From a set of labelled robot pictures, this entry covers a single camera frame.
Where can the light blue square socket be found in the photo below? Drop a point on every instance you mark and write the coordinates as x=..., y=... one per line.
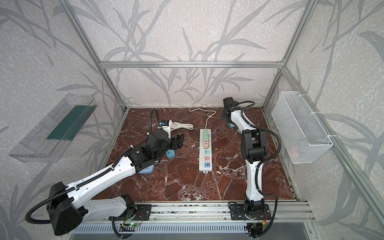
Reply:
x=147, y=170

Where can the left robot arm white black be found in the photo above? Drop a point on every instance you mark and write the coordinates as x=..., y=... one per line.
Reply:
x=70, y=205

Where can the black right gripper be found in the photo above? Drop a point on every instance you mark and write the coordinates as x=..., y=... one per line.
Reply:
x=227, y=115

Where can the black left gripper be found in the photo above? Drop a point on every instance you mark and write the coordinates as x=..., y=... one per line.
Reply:
x=175, y=141

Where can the clear plastic wall tray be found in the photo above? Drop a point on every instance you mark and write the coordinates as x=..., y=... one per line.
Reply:
x=49, y=139

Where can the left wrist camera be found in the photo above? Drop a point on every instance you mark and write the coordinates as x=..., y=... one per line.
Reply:
x=166, y=125

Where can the white wire mesh basket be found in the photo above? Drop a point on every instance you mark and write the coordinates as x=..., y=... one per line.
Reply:
x=303, y=135

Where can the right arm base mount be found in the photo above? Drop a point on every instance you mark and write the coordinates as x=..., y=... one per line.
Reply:
x=253, y=211

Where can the coiled white cable teal strip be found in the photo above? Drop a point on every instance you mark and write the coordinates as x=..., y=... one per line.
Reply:
x=176, y=125

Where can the aluminium frame rail front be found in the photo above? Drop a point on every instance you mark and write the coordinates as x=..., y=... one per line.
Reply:
x=224, y=212

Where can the long white power strip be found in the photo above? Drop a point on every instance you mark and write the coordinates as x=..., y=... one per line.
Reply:
x=205, y=155

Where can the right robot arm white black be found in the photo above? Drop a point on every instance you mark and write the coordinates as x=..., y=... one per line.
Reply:
x=254, y=150

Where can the teal power strip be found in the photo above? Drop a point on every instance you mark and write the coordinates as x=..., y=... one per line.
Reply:
x=170, y=154

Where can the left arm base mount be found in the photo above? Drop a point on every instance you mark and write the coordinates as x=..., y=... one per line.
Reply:
x=140, y=212

